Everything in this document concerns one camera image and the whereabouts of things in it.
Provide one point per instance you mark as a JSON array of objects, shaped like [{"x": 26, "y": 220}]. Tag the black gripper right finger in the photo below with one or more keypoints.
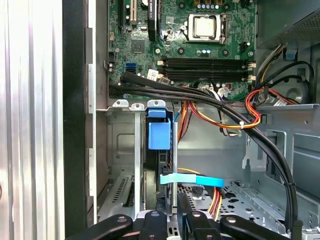
[{"x": 200, "y": 227}]

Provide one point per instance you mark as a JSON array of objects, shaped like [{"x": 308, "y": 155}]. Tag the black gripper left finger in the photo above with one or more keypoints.
[{"x": 155, "y": 227}]

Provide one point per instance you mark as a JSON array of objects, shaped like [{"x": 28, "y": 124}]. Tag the hard disk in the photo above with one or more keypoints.
[{"x": 158, "y": 135}]

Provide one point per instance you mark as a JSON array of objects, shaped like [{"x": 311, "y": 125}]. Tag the metal disk bay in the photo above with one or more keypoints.
[{"x": 137, "y": 150}]

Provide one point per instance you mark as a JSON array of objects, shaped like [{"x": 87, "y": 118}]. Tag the grey metal drive cage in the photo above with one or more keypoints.
[{"x": 300, "y": 155}]

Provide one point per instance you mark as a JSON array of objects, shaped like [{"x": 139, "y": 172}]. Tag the black open PC case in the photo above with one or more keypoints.
[{"x": 75, "y": 125}]

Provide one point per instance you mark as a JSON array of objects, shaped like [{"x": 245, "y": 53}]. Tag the black RAM slot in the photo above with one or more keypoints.
[
  {"x": 205, "y": 72},
  {"x": 205, "y": 66},
  {"x": 205, "y": 60},
  {"x": 205, "y": 78}
]

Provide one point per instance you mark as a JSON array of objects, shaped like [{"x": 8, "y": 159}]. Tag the blue SATA port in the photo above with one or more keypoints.
[{"x": 131, "y": 67}]

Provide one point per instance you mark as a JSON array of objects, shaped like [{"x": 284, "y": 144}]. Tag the green motherboard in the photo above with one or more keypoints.
[{"x": 150, "y": 55}]

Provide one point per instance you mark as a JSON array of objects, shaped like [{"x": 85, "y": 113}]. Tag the black chipset chip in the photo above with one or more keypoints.
[{"x": 138, "y": 45}]

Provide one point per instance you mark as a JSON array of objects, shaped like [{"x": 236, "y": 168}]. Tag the CPU socket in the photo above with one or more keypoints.
[{"x": 205, "y": 40}]

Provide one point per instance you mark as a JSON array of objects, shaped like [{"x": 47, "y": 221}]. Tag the silver CPU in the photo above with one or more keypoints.
[{"x": 205, "y": 27}]

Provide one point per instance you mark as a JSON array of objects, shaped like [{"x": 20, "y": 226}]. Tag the black graphics card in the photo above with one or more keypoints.
[{"x": 152, "y": 20}]

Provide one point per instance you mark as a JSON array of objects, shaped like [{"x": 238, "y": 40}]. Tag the black expansion slot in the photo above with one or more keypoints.
[{"x": 121, "y": 15}]

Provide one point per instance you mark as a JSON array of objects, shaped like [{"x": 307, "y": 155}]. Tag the white expansion slot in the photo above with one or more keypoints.
[{"x": 133, "y": 12}]

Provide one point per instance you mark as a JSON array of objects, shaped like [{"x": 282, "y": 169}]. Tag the grey power supply unit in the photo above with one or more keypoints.
[{"x": 287, "y": 20}]

